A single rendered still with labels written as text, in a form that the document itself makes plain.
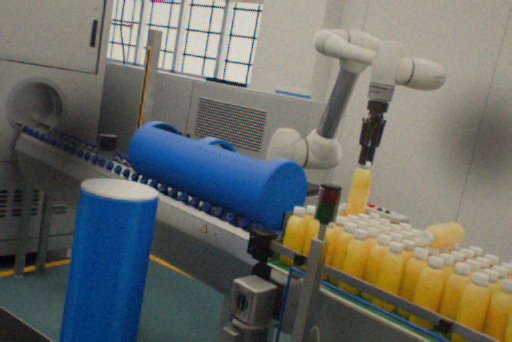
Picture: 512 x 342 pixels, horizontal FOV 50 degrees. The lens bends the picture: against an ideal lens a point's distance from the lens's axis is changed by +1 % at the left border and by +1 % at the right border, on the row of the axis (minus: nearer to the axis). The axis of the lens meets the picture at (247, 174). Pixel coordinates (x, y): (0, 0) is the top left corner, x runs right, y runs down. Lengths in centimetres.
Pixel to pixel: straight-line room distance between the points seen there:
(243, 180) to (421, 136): 290
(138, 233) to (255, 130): 214
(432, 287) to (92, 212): 113
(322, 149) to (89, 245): 131
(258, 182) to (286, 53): 312
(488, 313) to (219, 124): 292
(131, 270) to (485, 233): 326
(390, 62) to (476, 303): 86
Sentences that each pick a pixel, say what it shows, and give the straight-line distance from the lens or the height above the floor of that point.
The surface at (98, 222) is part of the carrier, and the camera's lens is 196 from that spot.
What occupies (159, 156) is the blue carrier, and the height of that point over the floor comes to 111.
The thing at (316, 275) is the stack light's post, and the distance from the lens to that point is 158.
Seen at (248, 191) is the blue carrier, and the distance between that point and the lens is 204.
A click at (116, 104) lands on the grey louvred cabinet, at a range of 500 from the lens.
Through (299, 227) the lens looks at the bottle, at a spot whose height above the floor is 104.
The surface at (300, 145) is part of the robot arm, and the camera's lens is 275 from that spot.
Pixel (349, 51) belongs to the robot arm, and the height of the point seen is 169.
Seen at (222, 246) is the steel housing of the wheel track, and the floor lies 85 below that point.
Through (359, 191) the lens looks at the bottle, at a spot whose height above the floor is 118.
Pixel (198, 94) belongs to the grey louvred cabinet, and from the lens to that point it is 433.
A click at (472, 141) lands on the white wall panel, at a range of 467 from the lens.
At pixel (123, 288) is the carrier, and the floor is 70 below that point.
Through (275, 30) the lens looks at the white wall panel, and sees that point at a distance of 515.
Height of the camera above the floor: 150
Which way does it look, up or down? 10 degrees down
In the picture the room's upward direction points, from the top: 10 degrees clockwise
